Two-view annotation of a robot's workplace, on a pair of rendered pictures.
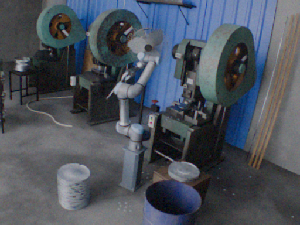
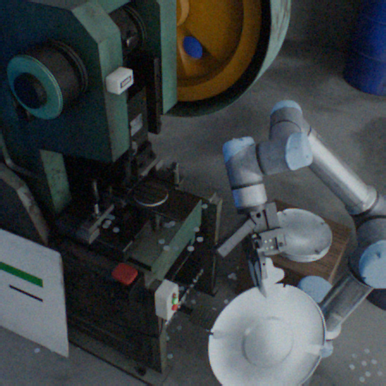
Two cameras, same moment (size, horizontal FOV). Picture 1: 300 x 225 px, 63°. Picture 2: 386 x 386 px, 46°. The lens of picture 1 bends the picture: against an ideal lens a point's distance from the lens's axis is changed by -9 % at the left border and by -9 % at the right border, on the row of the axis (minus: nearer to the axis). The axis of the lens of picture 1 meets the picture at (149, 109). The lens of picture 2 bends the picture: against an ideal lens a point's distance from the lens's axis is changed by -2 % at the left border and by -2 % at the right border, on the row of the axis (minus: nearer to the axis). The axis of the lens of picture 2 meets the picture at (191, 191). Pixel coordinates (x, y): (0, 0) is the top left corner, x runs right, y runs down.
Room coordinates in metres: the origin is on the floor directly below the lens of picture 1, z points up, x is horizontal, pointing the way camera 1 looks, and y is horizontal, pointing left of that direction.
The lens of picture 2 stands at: (2.98, 0.87, 1.91)
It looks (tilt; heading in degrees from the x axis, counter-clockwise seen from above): 42 degrees down; 256
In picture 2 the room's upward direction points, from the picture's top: 1 degrees clockwise
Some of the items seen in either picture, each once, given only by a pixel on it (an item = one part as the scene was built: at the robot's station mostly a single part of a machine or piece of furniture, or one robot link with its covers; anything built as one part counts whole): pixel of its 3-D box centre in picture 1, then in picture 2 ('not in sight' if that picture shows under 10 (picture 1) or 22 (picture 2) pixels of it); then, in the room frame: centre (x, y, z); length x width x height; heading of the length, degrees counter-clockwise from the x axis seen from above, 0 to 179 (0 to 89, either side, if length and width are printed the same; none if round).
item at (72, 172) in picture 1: (73, 172); not in sight; (1.96, 0.59, 0.32); 0.29 x 0.29 x 0.01
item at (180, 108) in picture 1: (180, 112); (162, 210); (2.78, -0.34, 0.72); 0.25 x 0.14 x 0.14; 138
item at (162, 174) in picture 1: (180, 188); (292, 261); (2.15, -0.39, 0.18); 0.40 x 0.38 x 0.35; 135
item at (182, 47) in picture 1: (198, 99); (89, 161); (3.02, -0.55, 0.83); 0.79 x 0.43 x 1.34; 138
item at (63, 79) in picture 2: (181, 54); (46, 83); (3.09, -0.28, 1.31); 0.22 x 0.12 x 0.22; 138
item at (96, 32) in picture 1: (118, 63); not in sight; (4.33, 0.60, 0.87); 1.53 x 0.99 x 1.74; 136
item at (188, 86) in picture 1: (191, 83); (125, 127); (2.88, -0.42, 1.04); 0.17 x 0.15 x 0.30; 138
